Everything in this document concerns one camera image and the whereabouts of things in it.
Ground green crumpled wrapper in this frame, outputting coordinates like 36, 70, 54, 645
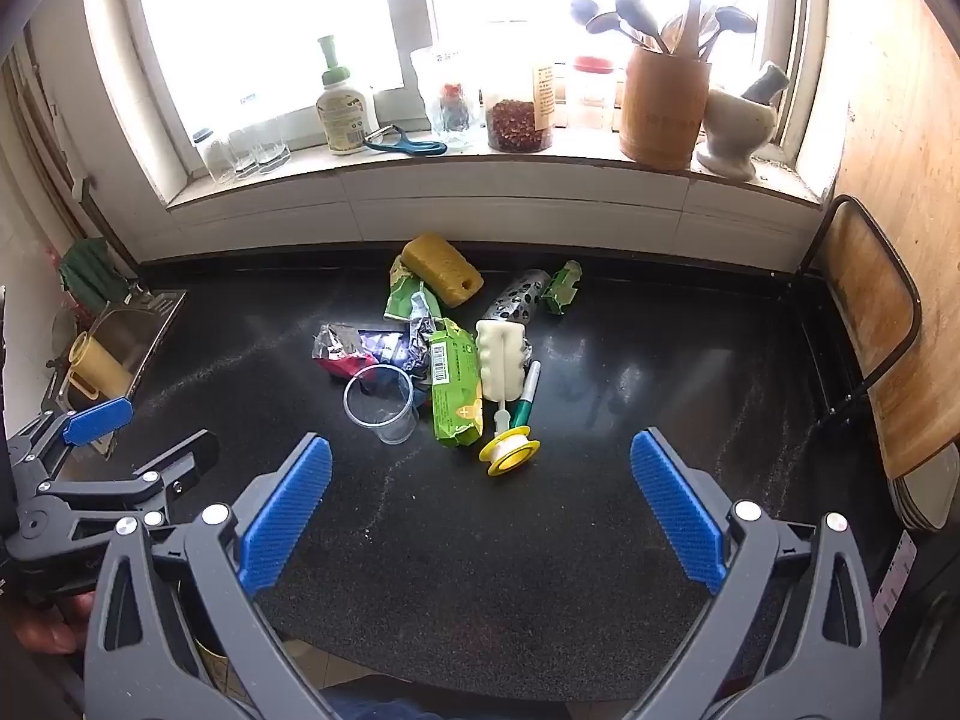
385, 255, 443, 327

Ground small lidded glass jar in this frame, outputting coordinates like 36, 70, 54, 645
191, 129, 237, 185

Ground perforated metal tube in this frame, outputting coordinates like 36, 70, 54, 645
482, 268, 556, 327

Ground jar of dried chilies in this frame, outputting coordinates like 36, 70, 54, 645
480, 22, 560, 153

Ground window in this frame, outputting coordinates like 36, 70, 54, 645
82, 0, 826, 166

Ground yellow sponge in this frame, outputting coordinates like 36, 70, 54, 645
401, 232, 485, 308

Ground wooden utensil holder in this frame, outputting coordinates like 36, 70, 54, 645
619, 41, 712, 170

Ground white stone pestle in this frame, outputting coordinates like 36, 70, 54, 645
742, 60, 790, 102

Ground green cloth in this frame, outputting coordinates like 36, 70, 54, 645
60, 236, 125, 312

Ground blue handled peeler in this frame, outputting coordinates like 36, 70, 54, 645
362, 124, 449, 158

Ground steel sink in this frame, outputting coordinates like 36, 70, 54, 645
56, 286, 188, 458

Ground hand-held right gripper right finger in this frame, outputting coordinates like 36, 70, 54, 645
630, 427, 883, 720

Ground clear drinking glass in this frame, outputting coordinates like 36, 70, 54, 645
229, 127, 263, 175
255, 124, 291, 170

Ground white stone mortar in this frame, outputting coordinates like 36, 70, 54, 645
694, 86, 781, 181

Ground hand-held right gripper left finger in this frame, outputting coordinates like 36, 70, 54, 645
82, 432, 333, 720

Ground green marker pen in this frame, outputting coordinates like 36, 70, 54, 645
510, 360, 542, 432

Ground plastic jar with red lid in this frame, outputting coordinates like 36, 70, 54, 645
566, 55, 620, 132

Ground bunch of spoons and ladles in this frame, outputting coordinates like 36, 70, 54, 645
570, 0, 758, 61

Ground yellow plastic cup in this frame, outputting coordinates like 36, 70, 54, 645
67, 331, 132, 400

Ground white soap bottle green pump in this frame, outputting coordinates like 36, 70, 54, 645
315, 35, 380, 157

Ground clear plastic cup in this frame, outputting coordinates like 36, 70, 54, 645
343, 364, 417, 445

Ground person's left hand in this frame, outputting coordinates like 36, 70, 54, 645
13, 591, 98, 655

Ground silver foil wrapper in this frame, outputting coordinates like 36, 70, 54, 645
311, 322, 367, 362

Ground stack of plates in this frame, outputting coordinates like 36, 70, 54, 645
889, 442, 960, 533

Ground yellow tape roll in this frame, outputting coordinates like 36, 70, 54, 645
478, 431, 541, 477

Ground small green carton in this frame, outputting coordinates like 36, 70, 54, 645
541, 260, 584, 316

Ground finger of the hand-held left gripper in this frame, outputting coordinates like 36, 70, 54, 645
34, 429, 221, 541
6, 397, 136, 485

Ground purple wrapper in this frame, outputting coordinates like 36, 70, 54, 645
360, 328, 432, 380

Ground wooden cutting board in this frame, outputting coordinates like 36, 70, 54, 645
821, 199, 960, 477

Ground green snack box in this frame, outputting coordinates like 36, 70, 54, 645
427, 317, 485, 449

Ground person's blue trousers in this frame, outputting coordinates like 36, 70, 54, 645
322, 694, 451, 720

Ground white sponge brush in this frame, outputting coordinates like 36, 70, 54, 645
475, 317, 532, 436

